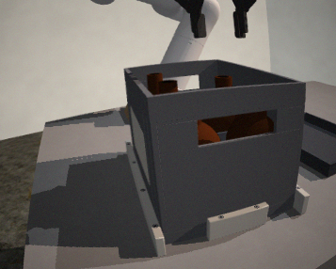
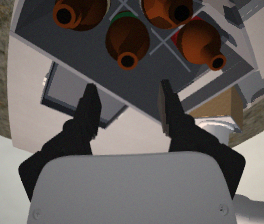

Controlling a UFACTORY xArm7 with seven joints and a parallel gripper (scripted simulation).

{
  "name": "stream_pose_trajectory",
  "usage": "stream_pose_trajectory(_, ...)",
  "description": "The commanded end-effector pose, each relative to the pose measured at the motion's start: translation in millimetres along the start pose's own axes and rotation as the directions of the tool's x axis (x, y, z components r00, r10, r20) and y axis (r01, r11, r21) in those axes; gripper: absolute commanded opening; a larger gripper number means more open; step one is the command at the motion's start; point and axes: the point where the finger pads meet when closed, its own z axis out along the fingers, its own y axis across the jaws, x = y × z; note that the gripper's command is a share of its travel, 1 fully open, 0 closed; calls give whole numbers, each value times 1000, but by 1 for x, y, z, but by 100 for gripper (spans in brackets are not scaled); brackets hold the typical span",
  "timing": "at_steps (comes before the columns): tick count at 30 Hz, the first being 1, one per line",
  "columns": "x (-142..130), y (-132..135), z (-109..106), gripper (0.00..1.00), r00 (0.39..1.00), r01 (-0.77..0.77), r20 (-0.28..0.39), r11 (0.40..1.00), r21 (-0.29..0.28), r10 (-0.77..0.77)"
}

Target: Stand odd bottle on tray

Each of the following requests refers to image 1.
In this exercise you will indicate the dark grey crate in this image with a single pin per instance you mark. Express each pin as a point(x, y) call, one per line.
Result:
point(193, 182)

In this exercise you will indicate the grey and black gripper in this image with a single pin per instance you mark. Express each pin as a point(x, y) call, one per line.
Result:
point(197, 19)

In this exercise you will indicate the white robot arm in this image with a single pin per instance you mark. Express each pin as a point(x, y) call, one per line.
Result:
point(183, 46)

